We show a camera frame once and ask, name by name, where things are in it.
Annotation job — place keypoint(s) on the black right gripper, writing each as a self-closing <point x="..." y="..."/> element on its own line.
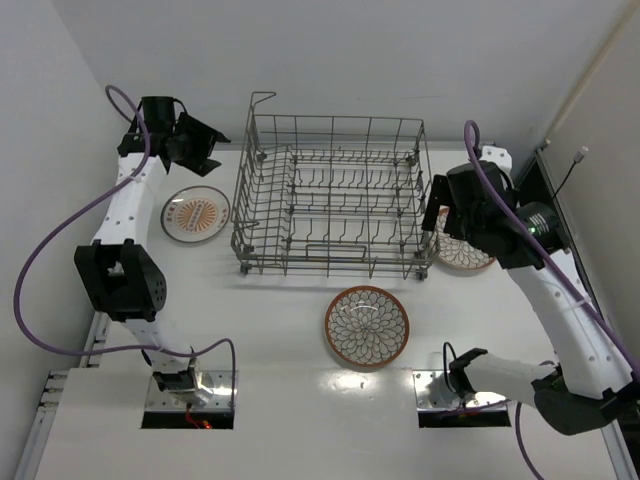
<point x="445" y="198"/>

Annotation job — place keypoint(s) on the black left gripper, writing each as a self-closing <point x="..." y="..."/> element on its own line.
<point x="183" y="143"/>

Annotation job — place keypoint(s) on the floral plate orange rim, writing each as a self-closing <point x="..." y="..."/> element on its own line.
<point x="457" y="254"/>
<point x="366" y="326"/>

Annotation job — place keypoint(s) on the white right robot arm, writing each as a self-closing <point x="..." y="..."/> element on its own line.
<point x="593" y="381"/>

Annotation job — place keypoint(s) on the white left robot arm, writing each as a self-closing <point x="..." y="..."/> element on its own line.
<point x="119" y="275"/>

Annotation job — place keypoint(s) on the orange sunburst glass plate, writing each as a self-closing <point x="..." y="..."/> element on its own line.
<point x="195" y="214"/>

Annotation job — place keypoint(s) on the floral plate orange rim front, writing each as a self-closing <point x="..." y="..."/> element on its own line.
<point x="366" y="326"/>

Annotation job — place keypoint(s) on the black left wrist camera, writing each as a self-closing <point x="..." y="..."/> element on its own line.
<point x="159" y="113"/>

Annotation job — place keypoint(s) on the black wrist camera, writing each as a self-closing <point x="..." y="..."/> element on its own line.
<point x="159" y="113"/>
<point x="544" y="225"/>

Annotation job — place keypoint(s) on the grey wire dish rack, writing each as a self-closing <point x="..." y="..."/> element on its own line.
<point x="332" y="193"/>

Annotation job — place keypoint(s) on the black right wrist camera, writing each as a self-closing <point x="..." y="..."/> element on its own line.
<point x="544" y="225"/>

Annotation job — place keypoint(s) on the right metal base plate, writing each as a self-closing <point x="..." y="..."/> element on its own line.
<point x="433" y="396"/>

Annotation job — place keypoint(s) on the metal base plate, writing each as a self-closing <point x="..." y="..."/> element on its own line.
<point x="433" y="396"/>
<point x="214" y="392"/>

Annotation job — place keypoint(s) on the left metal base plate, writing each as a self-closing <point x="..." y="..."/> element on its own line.
<point x="214" y="392"/>

